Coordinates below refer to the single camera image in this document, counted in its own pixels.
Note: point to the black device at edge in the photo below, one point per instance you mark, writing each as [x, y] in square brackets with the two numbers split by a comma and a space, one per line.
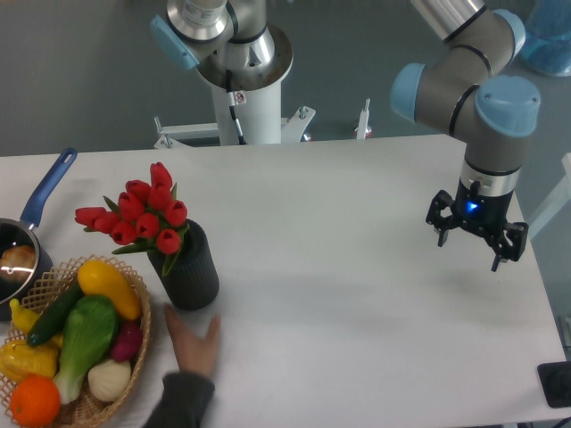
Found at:
[555, 381]

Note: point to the dark grey sleeve forearm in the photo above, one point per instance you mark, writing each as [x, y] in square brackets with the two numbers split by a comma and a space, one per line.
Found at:
[183, 402]

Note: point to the blue handled saucepan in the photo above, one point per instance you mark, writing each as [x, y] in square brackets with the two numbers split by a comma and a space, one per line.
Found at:
[22, 231]

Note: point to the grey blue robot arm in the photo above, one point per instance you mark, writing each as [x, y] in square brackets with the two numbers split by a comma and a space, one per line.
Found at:
[466, 96]

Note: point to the orange fruit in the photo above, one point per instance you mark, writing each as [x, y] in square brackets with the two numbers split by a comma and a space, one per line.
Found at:
[35, 402]

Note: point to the dark green cucumber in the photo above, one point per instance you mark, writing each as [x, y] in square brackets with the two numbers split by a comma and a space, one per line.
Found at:
[53, 319]

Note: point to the blue plastic bag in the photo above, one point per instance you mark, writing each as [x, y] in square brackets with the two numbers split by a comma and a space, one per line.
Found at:
[547, 40]

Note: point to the green bok choy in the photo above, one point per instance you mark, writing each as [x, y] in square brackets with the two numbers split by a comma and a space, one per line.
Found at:
[87, 335]

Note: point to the yellow banana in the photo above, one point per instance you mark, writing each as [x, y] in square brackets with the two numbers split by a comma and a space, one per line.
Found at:
[24, 319]

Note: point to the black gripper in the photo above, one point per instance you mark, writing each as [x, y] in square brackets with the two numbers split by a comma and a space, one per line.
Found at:
[481, 215]

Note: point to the red tulip bouquet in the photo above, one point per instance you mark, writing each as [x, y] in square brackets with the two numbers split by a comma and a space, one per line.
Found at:
[147, 217]

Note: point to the brown bread roll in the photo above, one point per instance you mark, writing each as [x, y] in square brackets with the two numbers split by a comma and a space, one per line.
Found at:
[17, 264]

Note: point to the white garlic bulb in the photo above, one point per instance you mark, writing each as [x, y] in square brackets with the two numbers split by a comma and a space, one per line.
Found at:
[109, 379]

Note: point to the person's bare hand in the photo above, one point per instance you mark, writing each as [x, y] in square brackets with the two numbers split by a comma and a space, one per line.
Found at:
[194, 354]

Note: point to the white clamp post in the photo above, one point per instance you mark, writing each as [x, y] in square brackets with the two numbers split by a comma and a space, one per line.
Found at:
[363, 129]

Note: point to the white frame bar right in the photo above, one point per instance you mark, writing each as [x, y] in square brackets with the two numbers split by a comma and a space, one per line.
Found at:
[553, 203]

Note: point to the dark grey ribbed vase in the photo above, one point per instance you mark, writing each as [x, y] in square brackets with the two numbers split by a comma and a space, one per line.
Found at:
[192, 282]

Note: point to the yellow corn cob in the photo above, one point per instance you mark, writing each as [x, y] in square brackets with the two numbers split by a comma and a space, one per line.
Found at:
[19, 360]

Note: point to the yellow squash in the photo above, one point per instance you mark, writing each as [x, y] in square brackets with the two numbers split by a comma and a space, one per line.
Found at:
[99, 277]

